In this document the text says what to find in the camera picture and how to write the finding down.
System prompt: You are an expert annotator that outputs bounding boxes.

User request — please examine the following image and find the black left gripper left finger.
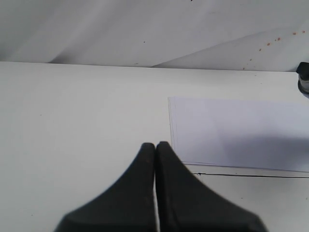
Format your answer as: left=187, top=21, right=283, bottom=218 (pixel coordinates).
left=56, top=143, right=156, bottom=232

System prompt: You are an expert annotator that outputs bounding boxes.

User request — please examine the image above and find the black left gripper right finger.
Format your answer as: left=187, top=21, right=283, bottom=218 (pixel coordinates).
left=155, top=142, right=267, bottom=232

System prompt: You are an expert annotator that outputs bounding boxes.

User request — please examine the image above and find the white dotted spray paint can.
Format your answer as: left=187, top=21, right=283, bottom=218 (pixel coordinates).
left=296, top=62, right=309, bottom=95

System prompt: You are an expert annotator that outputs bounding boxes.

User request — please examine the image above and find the white paper sheet stack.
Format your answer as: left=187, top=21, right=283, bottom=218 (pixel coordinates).
left=169, top=97, right=309, bottom=172

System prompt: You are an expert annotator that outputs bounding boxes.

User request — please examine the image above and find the white backdrop cloth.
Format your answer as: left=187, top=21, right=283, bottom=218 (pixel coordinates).
left=0, top=0, right=309, bottom=71

